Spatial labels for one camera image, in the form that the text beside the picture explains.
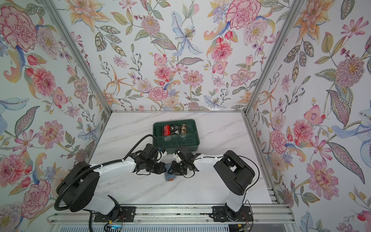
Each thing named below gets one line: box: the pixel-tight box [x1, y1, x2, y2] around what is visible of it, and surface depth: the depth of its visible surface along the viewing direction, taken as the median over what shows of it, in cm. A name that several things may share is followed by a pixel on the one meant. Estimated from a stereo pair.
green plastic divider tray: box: [152, 118, 200, 155], surface depth 105 cm
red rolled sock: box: [162, 125, 172, 136], surface depth 105 cm
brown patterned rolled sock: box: [179, 123, 189, 134], surface depth 105 cm
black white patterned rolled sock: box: [171, 124, 180, 135], surface depth 105 cm
